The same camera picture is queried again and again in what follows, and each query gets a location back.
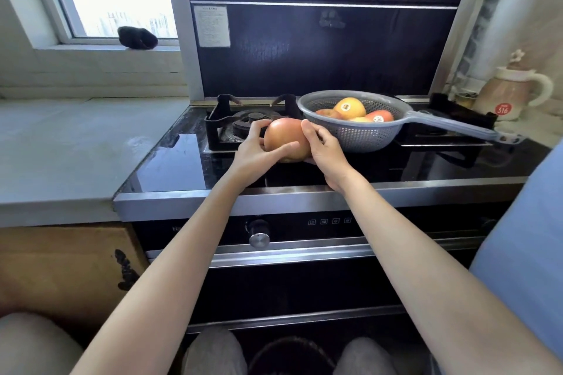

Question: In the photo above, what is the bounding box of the small glass jar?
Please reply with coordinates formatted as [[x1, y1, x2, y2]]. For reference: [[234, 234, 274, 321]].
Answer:
[[454, 90, 479, 110]]

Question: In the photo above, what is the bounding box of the silver stove knob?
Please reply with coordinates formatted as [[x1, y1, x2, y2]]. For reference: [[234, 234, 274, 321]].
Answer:
[[246, 219, 271, 249]]

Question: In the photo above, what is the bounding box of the person's leg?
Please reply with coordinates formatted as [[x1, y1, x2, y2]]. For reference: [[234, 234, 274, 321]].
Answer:
[[182, 327, 248, 375], [333, 336, 398, 375]]

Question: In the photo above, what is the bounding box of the black gas stove unit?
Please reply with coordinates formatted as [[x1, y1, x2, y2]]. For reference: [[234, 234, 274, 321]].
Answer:
[[113, 93, 553, 342]]

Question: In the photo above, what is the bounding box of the person's left forearm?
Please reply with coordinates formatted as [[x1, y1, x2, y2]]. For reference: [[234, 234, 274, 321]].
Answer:
[[70, 173, 261, 375]]

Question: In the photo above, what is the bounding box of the white paper label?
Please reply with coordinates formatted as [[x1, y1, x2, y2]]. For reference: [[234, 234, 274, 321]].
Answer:
[[194, 4, 231, 48]]

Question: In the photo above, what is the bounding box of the dark round basket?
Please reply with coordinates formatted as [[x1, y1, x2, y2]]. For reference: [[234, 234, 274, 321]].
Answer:
[[247, 336, 336, 375]]

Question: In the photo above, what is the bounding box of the black burner pan support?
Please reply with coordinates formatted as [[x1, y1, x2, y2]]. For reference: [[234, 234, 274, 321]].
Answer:
[[205, 93, 304, 152], [396, 92, 500, 147]]

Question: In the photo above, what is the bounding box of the grey plastic colander with handle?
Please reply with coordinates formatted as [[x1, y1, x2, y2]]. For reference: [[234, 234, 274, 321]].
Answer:
[[297, 90, 527, 154]]

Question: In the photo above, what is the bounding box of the yellow-orange fruit with sticker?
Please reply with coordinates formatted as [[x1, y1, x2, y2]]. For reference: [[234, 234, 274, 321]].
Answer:
[[333, 97, 367, 121]]

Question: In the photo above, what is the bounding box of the person's right hand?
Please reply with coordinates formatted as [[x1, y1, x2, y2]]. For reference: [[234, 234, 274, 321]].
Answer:
[[300, 119, 358, 194]]

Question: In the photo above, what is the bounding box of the blue cloth garment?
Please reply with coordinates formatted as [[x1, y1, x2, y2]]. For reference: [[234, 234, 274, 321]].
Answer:
[[469, 140, 563, 364]]

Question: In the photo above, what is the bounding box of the person's right forearm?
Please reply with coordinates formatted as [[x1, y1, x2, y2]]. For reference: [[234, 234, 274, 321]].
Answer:
[[326, 172, 563, 375]]

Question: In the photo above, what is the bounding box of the brown wooden cabinet door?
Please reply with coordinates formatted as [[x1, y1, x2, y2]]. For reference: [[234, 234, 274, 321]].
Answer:
[[0, 223, 150, 336]]

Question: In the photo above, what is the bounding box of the black lump on windowsill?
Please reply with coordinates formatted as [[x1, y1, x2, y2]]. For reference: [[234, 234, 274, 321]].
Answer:
[[117, 26, 159, 50]]

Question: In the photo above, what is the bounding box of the large pink-orange grapefruit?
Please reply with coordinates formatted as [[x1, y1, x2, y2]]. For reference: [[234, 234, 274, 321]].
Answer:
[[263, 117, 313, 164]]

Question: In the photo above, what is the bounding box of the person's right leg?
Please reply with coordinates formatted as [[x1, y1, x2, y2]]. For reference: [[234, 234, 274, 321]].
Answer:
[[333, 336, 398, 375]]

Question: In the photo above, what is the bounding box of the pale grey rounded object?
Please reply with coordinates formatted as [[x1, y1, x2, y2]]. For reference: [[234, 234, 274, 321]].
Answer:
[[0, 312, 85, 375]]

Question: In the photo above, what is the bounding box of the black range hood panel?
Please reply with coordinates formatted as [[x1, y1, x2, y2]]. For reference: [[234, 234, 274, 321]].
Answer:
[[182, 0, 481, 99]]

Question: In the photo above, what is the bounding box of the person's left hand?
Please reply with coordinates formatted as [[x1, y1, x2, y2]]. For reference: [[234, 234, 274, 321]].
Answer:
[[228, 119, 301, 189]]

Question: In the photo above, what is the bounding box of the person's left leg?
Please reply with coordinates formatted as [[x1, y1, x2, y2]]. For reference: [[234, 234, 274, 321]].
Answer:
[[182, 327, 248, 375]]

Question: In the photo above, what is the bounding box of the beige kettle with white handle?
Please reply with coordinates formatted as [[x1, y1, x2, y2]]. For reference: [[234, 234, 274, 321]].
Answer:
[[472, 49, 554, 122]]

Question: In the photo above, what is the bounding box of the black ornate cabinet handle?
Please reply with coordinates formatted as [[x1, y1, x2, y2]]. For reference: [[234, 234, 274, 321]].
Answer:
[[114, 249, 140, 292]]

